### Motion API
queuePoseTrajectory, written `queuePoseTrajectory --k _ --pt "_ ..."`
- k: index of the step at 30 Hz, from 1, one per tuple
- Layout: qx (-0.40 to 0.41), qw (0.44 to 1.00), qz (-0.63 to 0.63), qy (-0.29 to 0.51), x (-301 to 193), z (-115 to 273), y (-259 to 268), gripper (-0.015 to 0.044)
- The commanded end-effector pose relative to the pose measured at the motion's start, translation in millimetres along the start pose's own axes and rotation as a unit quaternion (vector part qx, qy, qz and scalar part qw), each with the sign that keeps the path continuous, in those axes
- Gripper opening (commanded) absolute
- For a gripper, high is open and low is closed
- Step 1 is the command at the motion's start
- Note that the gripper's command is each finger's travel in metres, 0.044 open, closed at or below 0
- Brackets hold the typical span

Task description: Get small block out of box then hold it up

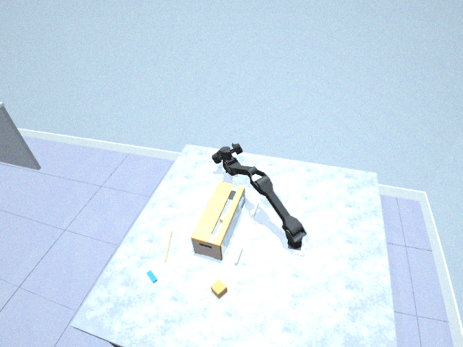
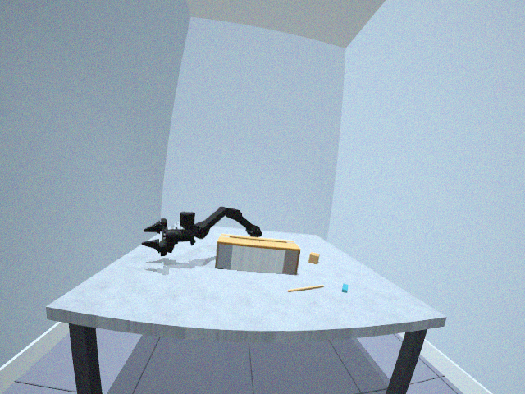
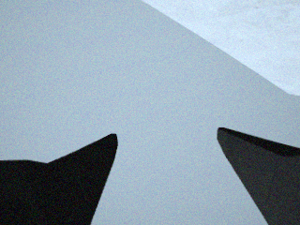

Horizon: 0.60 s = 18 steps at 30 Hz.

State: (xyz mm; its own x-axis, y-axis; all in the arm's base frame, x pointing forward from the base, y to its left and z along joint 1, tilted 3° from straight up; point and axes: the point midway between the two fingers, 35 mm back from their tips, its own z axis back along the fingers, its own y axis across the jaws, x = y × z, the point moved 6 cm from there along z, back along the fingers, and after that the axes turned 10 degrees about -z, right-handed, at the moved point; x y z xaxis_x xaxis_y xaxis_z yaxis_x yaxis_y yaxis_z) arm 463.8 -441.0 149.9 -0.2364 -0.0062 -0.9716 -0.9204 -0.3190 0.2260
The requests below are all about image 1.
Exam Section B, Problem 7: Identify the small light blue block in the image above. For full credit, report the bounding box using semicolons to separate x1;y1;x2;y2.
147;270;158;283

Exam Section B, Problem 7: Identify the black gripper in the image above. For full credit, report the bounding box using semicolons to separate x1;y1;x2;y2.
212;143;243;164

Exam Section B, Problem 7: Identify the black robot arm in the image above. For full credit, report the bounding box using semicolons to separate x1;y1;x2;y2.
220;146;307;250

